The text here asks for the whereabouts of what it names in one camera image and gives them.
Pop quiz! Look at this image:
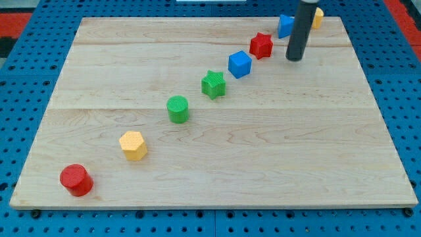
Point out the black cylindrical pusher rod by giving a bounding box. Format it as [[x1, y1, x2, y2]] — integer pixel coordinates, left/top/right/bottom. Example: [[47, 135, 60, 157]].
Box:
[[285, 0, 319, 62]]

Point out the yellow heart block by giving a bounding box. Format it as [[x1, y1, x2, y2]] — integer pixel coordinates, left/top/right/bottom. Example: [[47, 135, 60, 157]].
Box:
[[312, 7, 324, 29]]

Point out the blue triangle block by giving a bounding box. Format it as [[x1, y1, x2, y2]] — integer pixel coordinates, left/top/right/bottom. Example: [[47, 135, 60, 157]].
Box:
[[278, 14, 295, 38]]

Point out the red star block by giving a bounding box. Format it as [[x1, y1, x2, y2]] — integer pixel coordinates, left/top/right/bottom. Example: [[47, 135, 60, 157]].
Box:
[[249, 32, 273, 59]]

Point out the blue cube block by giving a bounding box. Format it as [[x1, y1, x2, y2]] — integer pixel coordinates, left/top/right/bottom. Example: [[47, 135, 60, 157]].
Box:
[[228, 51, 252, 79]]

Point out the green star block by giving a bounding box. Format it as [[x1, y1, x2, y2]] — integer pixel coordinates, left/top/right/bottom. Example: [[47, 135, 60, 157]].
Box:
[[201, 70, 226, 100]]

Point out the green cylinder block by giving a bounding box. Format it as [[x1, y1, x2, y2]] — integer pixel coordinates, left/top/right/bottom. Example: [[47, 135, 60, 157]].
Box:
[[166, 95, 189, 124]]

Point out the yellow hexagon block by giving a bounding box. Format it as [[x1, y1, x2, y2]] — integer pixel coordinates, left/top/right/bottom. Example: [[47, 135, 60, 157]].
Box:
[[119, 131, 147, 161]]

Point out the red cylinder block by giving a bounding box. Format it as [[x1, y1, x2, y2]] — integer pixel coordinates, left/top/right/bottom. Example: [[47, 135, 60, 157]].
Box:
[[59, 164, 93, 197]]

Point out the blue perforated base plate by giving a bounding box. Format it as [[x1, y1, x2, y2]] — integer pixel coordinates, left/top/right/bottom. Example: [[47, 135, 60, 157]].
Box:
[[1, 1, 420, 236]]

